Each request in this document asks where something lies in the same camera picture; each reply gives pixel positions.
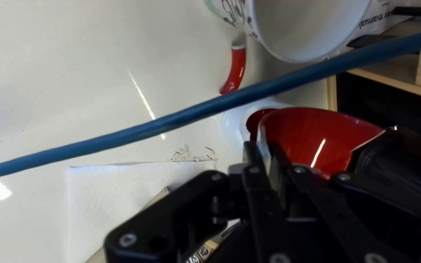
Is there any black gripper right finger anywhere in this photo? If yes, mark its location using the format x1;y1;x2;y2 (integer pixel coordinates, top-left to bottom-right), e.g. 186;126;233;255
268;145;421;263

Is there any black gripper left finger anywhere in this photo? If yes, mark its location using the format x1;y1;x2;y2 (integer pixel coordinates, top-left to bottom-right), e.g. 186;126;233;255
104;141;290;263

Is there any red white mug shard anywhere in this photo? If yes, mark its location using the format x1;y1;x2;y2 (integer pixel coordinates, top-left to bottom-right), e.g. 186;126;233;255
256;107;388;180

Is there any white printed mug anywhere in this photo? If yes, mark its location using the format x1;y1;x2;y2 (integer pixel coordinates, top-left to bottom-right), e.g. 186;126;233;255
203;0;374;66

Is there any red curved mug handle piece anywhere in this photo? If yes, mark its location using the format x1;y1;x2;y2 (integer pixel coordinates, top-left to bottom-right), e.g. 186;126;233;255
218;32;249;97

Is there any white paper napkin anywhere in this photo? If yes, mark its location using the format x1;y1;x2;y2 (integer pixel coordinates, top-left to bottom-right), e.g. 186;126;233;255
65;160;220;263

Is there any blue cable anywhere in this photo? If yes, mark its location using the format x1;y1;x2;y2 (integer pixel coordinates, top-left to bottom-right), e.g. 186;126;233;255
0;25;421;186

